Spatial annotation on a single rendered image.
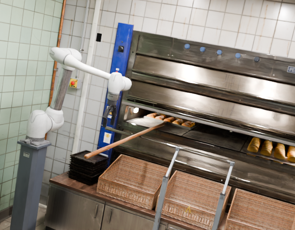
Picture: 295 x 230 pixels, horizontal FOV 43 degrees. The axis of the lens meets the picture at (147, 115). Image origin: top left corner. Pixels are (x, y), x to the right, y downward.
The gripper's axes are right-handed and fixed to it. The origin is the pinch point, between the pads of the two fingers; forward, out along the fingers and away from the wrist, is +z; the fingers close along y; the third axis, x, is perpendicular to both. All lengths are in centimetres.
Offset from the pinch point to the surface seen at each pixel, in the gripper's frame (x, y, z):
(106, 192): -7, -35, 71
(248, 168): 108, -86, 27
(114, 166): -17, -66, 56
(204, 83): 52, -82, -42
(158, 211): 47, -24, 67
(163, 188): 48, -24, 47
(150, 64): -5, -85, -50
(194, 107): 47, -83, -17
